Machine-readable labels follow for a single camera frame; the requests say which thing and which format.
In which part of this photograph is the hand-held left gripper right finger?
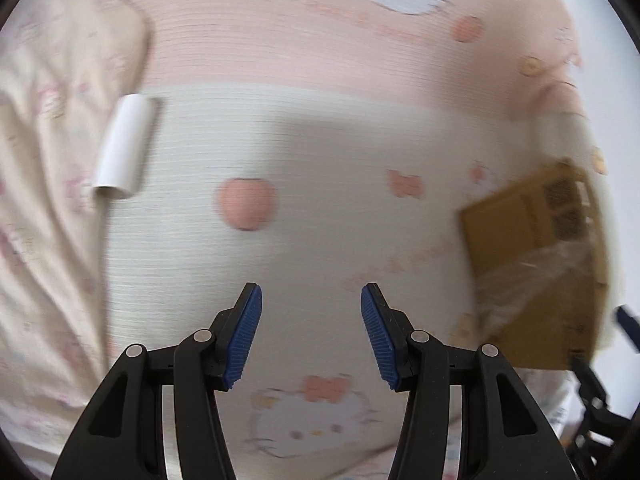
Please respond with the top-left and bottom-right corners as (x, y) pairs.
(360, 283), (576, 480)

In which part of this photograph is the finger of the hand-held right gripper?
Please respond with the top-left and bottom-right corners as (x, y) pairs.
(569, 354), (640, 480)
(614, 304), (640, 353)

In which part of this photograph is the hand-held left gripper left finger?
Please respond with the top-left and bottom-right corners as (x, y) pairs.
(52, 282), (263, 480)

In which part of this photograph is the brown cardboard box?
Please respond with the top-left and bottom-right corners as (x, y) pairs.
(459, 157), (615, 372)

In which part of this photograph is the white paper roll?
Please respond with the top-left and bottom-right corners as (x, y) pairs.
(91, 94), (158, 201)

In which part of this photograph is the clear plastic film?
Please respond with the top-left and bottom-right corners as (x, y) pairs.
(472, 240), (610, 343)

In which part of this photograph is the pink printed blanket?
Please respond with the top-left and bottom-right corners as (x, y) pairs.
(95, 0), (618, 480)

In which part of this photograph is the cream printed pillow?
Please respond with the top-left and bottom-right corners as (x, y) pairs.
(0, 0), (151, 466)

